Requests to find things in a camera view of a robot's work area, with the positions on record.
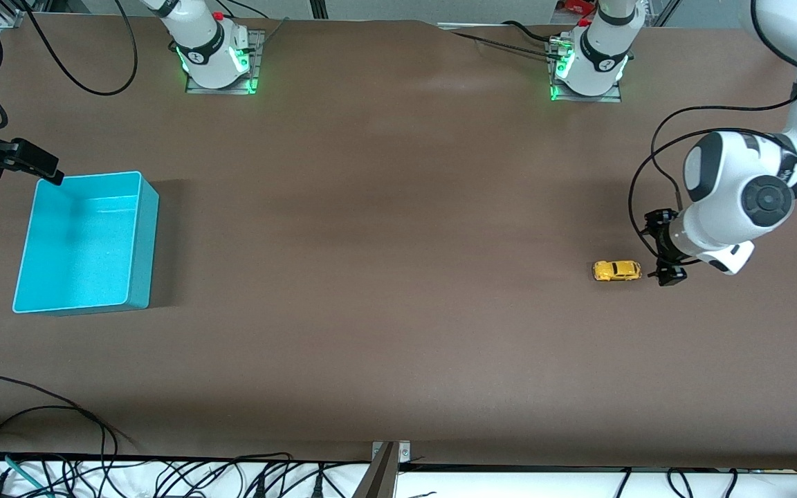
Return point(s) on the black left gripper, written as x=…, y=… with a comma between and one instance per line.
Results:
x=662, y=237

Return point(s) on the yellow beetle toy car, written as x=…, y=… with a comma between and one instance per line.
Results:
x=616, y=270

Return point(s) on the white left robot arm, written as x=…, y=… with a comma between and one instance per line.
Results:
x=724, y=194

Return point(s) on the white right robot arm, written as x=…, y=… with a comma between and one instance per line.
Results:
x=208, y=48

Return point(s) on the turquoise plastic bin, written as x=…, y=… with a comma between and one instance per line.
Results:
x=80, y=249

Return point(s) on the red box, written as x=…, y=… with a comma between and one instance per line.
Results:
x=575, y=5

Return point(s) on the aluminium profile bar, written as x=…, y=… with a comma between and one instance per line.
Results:
x=381, y=477

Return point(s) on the aluminium frame bracket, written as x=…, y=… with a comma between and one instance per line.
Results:
x=7, y=19

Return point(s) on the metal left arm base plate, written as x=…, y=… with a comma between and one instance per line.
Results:
x=613, y=97

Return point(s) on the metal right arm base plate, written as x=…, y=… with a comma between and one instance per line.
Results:
x=257, y=41

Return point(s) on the small metal bracket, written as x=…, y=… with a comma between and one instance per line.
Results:
x=404, y=451

